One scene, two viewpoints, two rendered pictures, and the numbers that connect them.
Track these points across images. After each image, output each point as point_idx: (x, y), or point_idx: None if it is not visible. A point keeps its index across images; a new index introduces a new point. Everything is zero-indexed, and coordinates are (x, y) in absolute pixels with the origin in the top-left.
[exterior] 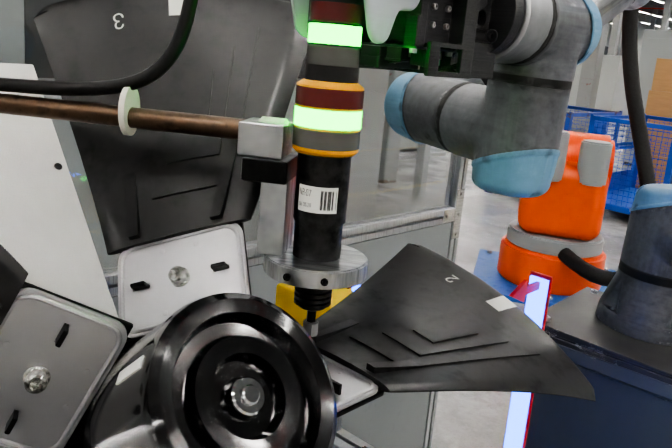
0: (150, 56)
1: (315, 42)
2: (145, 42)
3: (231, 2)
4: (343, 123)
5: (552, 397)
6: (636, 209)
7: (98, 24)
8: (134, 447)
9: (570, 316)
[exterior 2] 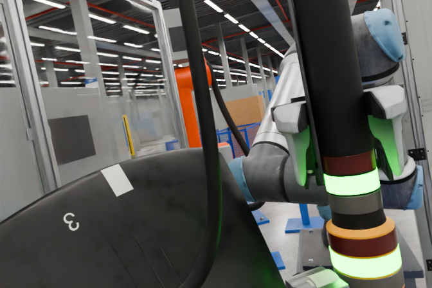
0: (122, 245)
1: (354, 194)
2: (110, 233)
3: (159, 164)
4: (400, 258)
5: None
6: None
7: (51, 233)
8: None
9: (317, 252)
